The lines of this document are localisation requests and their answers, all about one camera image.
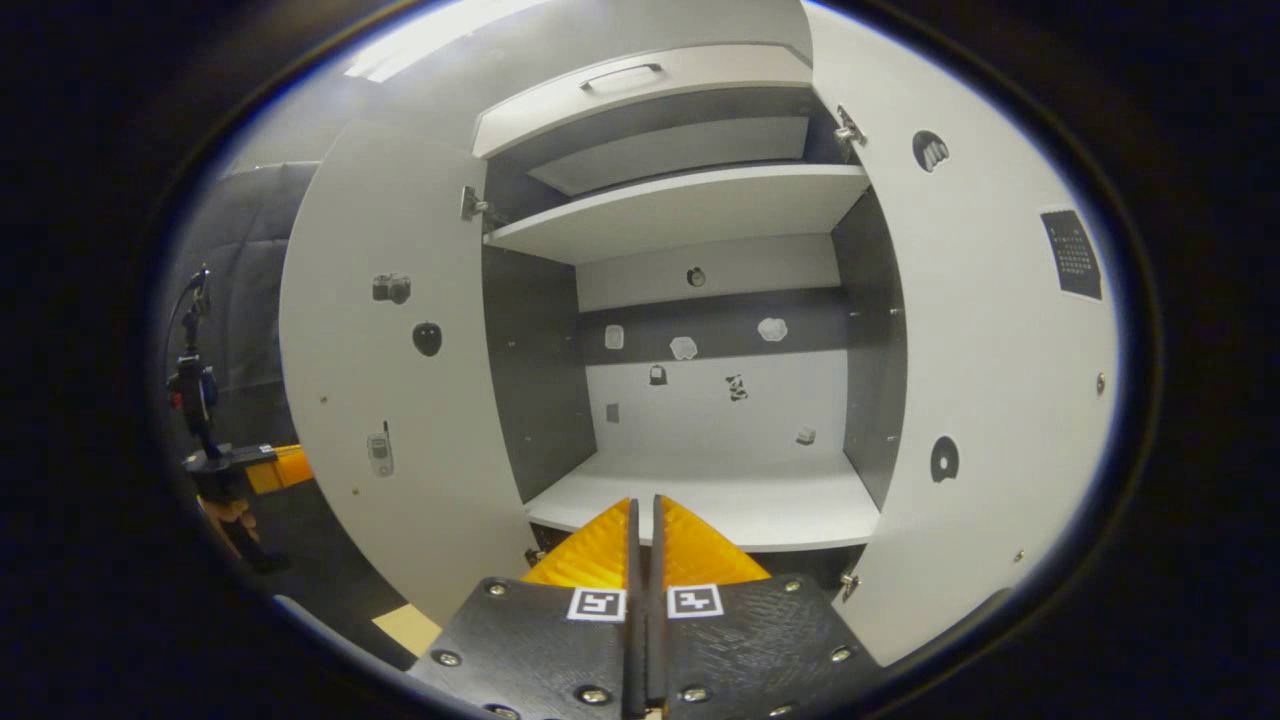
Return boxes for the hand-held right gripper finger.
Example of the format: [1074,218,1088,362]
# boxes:
[408,497,646,720]
[648,494,886,720]

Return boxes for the white shoe cabinet door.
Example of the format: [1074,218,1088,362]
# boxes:
[278,120,536,629]
[800,0,1121,669]

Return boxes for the white double-door shoe cabinet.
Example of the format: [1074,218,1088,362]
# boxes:
[470,42,911,591]

